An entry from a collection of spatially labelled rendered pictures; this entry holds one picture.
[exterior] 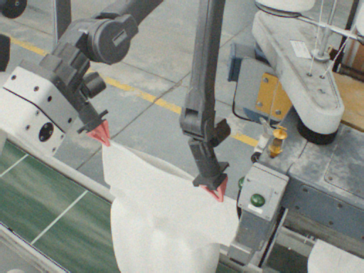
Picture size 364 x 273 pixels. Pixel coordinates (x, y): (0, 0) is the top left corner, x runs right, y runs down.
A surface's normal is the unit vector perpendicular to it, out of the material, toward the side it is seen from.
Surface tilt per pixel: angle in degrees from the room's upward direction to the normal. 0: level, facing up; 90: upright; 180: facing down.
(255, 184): 90
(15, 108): 30
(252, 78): 90
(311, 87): 0
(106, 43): 75
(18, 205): 0
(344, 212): 90
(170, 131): 0
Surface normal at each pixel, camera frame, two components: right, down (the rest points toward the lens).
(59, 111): 0.86, 0.39
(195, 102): -0.63, 0.13
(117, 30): 0.77, 0.25
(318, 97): 0.10, -0.76
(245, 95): -0.50, 0.52
